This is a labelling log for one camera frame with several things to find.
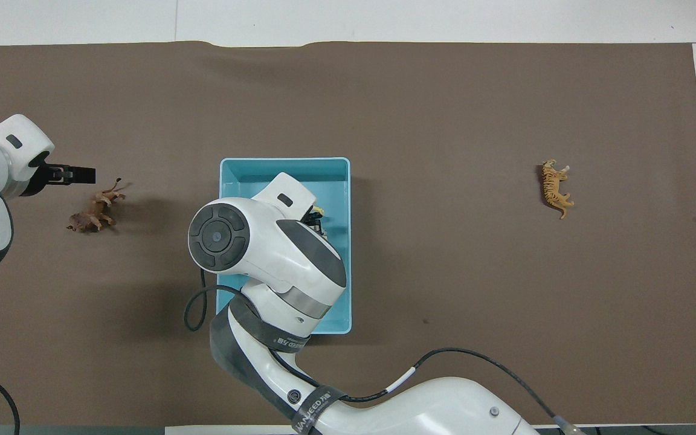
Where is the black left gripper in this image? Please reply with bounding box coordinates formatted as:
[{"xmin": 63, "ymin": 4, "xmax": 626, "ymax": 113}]
[{"xmin": 37, "ymin": 164, "xmax": 97, "ymax": 185}]

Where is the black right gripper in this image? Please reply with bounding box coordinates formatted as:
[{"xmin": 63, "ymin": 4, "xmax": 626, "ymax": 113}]
[{"xmin": 301, "ymin": 205, "xmax": 329, "ymax": 240}]

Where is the brown lion toy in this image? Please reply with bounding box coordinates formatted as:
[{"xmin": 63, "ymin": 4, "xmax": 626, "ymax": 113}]
[{"xmin": 66, "ymin": 178, "xmax": 126, "ymax": 233}]

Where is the orange striped tiger toy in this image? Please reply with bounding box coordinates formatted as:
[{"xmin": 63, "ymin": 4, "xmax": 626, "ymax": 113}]
[{"xmin": 541, "ymin": 159, "xmax": 575, "ymax": 219}]

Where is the light blue storage box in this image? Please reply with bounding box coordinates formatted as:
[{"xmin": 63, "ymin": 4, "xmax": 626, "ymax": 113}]
[{"xmin": 216, "ymin": 157, "xmax": 352, "ymax": 335}]

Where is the brown table mat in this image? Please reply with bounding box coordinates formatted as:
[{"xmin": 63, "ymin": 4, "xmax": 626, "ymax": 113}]
[{"xmin": 0, "ymin": 40, "xmax": 696, "ymax": 427}]

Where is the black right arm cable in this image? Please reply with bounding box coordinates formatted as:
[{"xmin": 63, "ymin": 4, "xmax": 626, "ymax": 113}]
[{"xmin": 184, "ymin": 269, "xmax": 585, "ymax": 435}]

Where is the grey right arm strap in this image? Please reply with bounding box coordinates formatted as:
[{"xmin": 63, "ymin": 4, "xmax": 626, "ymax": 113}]
[{"xmin": 289, "ymin": 385, "xmax": 347, "ymax": 435}]

